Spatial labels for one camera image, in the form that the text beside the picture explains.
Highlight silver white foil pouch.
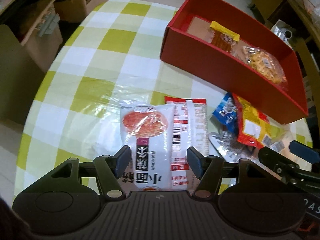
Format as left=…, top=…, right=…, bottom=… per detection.
left=208, top=131, right=259, bottom=163

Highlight red white barcode snack pack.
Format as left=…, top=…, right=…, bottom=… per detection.
left=164, top=96, right=209, bottom=192

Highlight red yellow snack bag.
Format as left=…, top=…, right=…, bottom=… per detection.
left=232, top=93, right=285, bottom=149

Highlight white noodle snack pack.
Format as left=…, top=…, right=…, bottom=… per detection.
left=120, top=101, right=175, bottom=191

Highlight blue snack packet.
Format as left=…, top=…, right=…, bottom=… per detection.
left=213, top=93, right=238, bottom=134

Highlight clear bag yellow crackers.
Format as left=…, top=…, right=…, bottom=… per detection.
left=231, top=44, right=288, bottom=90

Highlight spicy stick pack yellow label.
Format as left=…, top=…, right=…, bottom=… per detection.
left=209, top=21, right=240, bottom=53

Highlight clear bag round bread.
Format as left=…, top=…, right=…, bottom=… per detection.
left=268, top=131, right=295, bottom=154

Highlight green checked tablecloth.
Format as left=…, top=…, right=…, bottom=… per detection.
left=15, top=0, right=312, bottom=194

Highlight silver foil bag on floor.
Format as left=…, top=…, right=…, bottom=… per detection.
left=271, top=20, right=295, bottom=47

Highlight red cardboard box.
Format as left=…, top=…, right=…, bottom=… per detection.
left=160, top=0, right=308, bottom=124

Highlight cardboard box under counter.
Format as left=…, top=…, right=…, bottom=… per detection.
left=54, top=0, right=108, bottom=23

